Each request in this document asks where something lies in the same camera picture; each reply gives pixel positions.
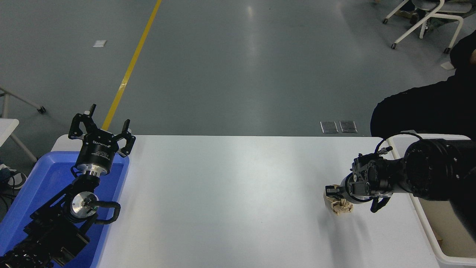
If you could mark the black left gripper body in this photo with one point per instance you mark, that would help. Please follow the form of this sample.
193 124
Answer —
96 150

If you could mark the tan paper ball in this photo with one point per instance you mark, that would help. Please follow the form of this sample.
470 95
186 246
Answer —
342 208

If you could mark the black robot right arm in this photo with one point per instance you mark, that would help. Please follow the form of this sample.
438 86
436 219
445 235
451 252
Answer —
438 167

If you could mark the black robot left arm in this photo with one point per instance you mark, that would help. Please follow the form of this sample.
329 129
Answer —
55 227

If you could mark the blue plastic tray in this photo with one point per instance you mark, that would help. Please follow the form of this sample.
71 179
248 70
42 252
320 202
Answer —
44 178

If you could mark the metal floor plate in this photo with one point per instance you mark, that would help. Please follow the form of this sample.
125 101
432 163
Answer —
329 127
348 126

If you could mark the small white side table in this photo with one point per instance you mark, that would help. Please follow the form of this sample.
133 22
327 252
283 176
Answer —
7 130

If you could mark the large pale plastic bin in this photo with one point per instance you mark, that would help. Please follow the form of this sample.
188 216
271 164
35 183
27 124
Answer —
435 223

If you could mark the white wheeled chair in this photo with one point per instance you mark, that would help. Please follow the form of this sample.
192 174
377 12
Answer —
452 5

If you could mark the white frame with caster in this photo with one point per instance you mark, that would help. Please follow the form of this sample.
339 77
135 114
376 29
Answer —
22 100

